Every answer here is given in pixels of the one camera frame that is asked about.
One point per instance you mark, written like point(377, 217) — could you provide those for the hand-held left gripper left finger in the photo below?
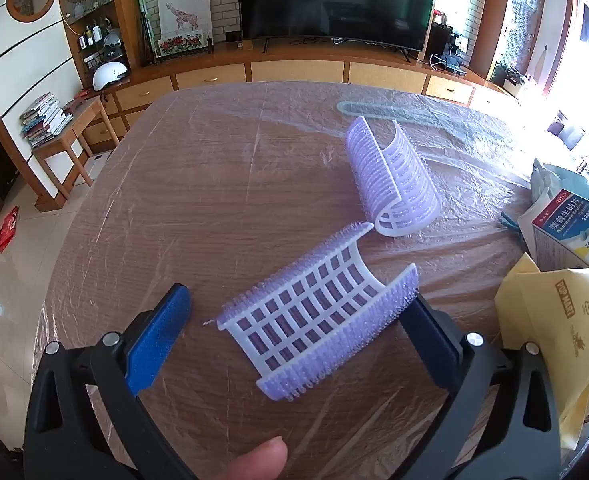
point(159, 340)

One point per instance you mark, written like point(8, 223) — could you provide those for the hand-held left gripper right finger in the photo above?
point(424, 330)

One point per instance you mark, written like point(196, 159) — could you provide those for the purple plastic hair roller half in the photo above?
point(409, 185)
point(299, 320)

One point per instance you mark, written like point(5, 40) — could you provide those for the person's left hand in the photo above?
point(257, 460)

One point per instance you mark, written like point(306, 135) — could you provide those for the yellow paper bag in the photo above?
point(549, 320)

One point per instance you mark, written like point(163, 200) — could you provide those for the white blue medicine box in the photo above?
point(564, 235)

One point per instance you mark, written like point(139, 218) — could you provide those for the red paper item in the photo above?
point(8, 225)

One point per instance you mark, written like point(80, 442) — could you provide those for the blue white plastic packet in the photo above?
point(574, 180)

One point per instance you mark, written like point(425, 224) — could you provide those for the small wooden side table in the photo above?
point(59, 142)

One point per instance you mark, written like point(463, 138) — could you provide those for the stack of books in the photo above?
point(44, 120)

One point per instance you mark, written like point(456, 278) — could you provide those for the white helmet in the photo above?
point(109, 76)

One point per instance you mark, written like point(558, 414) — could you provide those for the black speaker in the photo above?
point(439, 40)

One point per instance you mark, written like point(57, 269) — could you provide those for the long wooden television cabinet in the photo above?
point(294, 70)

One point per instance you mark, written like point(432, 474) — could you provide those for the grey helmet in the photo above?
point(113, 52)

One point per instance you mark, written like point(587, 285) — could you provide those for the red flower picture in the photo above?
point(179, 44)

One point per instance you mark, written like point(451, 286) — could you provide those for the giraffe painting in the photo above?
point(184, 15)

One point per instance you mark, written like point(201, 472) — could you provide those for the black flat screen television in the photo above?
point(334, 0)

